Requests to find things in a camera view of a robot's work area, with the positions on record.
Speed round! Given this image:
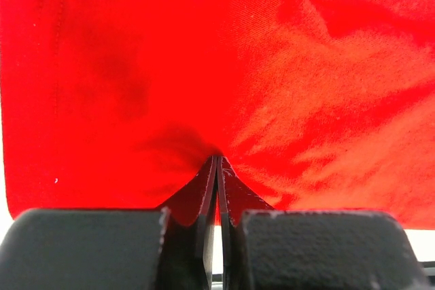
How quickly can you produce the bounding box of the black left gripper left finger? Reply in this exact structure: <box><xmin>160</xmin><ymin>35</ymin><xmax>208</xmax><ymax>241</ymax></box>
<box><xmin>1</xmin><ymin>157</ymin><xmax>217</xmax><ymax>289</ymax></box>

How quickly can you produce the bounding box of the red t shirt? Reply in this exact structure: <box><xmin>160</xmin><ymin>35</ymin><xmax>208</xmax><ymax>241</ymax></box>
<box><xmin>1</xmin><ymin>0</ymin><xmax>434</xmax><ymax>229</ymax></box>

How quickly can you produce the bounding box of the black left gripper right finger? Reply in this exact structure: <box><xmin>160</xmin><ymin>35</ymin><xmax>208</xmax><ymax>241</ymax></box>
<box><xmin>216</xmin><ymin>156</ymin><xmax>432</xmax><ymax>289</ymax></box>

